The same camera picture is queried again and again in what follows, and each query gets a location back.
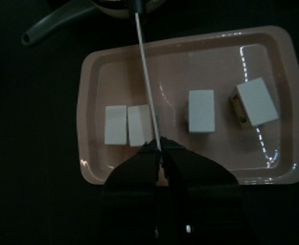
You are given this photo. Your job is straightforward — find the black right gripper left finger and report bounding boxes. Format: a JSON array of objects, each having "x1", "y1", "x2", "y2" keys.
[{"x1": 98, "y1": 139, "x2": 163, "y2": 245}]

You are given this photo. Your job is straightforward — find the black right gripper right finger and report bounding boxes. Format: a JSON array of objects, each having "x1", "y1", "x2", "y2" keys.
[{"x1": 161, "y1": 136, "x2": 258, "y2": 245}]

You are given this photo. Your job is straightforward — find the white toy sushi piece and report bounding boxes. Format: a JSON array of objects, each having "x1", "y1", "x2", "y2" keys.
[
  {"x1": 187, "y1": 89, "x2": 218, "y2": 134},
  {"x1": 229, "y1": 77, "x2": 282, "y2": 130},
  {"x1": 127, "y1": 103, "x2": 157, "y2": 147},
  {"x1": 105, "y1": 104, "x2": 130, "y2": 146}
]

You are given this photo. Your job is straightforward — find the thin white-bladed toy knife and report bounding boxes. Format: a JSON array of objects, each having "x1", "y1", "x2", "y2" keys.
[{"x1": 130, "y1": 0, "x2": 165, "y2": 165}]

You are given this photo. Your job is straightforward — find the pink plastic tray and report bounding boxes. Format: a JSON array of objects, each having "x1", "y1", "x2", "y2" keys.
[{"x1": 75, "y1": 25, "x2": 299, "y2": 187}]

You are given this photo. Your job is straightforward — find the cream pan with grey handle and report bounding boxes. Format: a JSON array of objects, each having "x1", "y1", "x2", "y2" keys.
[{"x1": 20, "y1": 0, "x2": 169, "y2": 48}]

